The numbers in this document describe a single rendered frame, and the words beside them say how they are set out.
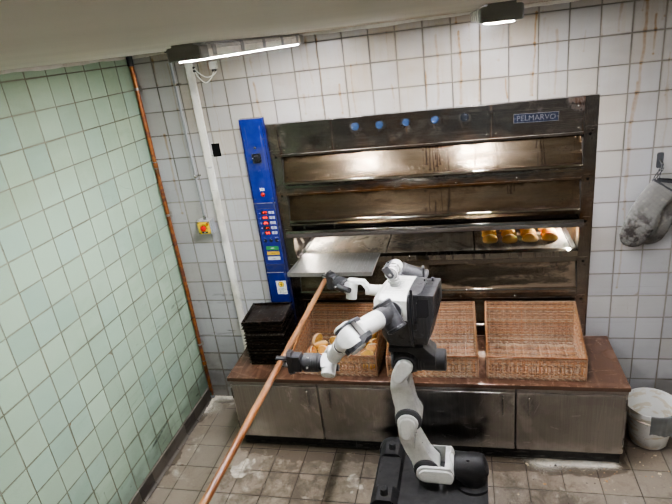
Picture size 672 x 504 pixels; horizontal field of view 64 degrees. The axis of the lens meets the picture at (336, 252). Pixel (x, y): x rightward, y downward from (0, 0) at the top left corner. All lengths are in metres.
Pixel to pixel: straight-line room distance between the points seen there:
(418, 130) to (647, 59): 1.24
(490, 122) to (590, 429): 1.88
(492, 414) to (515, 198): 1.31
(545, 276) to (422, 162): 1.07
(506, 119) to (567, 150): 0.39
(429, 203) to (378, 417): 1.39
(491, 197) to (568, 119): 0.60
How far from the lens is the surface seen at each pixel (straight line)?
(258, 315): 3.68
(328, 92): 3.37
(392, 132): 3.36
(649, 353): 4.06
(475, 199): 3.43
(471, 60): 3.28
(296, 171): 3.52
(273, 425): 3.84
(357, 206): 3.49
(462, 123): 3.33
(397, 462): 3.46
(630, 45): 3.39
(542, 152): 3.39
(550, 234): 3.73
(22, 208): 2.96
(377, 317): 2.38
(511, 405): 3.47
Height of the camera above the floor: 2.57
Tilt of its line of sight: 22 degrees down
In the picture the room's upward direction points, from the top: 7 degrees counter-clockwise
